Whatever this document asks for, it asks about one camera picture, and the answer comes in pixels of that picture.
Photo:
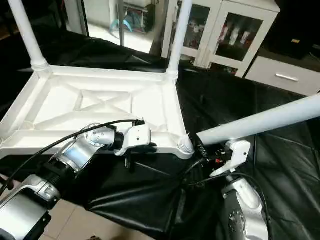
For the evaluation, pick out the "white plastic table leg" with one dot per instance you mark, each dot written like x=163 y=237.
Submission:
x=25 y=35
x=260 y=122
x=179 y=35

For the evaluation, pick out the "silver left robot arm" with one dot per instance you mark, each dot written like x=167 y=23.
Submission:
x=75 y=155

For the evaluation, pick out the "black work mat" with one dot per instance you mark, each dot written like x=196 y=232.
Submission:
x=250 y=100

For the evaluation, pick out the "white plastic table top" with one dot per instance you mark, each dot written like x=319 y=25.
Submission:
x=90 y=105

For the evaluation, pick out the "white drawer unit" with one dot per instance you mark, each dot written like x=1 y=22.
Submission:
x=285 y=75

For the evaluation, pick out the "white glass-door cabinet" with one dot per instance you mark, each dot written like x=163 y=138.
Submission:
x=225 y=30

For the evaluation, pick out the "teal storage box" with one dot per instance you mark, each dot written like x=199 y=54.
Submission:
x=132 y=17

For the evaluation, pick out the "black box yellow label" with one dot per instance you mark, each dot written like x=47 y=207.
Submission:
x=295 y=30

